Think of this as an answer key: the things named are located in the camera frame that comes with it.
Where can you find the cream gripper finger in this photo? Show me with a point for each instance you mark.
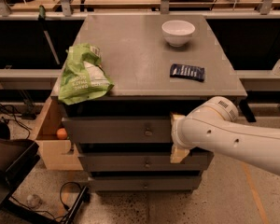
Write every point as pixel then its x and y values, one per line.
pixel 178 154

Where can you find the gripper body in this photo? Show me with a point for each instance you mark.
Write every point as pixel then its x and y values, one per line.
pixel 176 133

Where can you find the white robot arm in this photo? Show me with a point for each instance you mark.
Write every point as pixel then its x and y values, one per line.
pixel 212 126

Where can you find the grey middle drawer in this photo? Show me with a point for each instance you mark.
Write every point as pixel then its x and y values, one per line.
pixel 140 162

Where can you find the grey bottom drawer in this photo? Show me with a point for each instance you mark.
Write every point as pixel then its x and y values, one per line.
pixel 154 183

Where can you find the grey drawer cabinet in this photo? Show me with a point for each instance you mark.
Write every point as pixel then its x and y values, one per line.
pixel 138 61

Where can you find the dark blue snack packet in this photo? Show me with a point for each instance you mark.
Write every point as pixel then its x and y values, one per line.
pixel 187 72

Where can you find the white ceramic bowl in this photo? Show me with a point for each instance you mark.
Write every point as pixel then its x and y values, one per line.
pixel 177 33

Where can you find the green chip bag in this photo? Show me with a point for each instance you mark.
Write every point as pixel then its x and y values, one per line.
pixel 83 77

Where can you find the orange ball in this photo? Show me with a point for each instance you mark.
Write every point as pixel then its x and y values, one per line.
pixel 61 134

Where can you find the wooden box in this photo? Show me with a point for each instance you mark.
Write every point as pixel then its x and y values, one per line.
pixel 56 153

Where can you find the black bin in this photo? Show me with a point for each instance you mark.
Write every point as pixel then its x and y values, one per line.
pixel 17 158

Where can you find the green handled tool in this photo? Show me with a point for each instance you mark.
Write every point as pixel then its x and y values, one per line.
pixel 42 19

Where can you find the metal rail frame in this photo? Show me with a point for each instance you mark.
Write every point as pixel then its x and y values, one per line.
pixel 140 6

